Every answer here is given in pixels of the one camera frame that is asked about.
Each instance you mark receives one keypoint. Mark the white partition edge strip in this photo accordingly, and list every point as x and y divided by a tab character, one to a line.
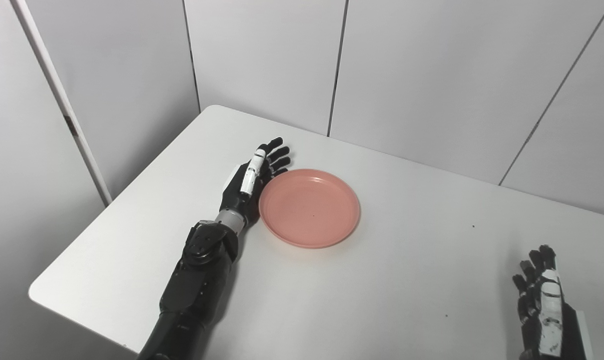
57	90

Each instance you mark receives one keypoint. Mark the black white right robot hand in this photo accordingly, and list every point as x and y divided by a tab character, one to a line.
571	335

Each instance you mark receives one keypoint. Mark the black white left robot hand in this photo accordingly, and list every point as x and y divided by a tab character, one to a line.
234	195

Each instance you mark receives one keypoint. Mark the pink round plate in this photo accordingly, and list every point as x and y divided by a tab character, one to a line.
309	207

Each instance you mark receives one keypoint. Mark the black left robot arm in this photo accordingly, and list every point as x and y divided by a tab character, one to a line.
197	285

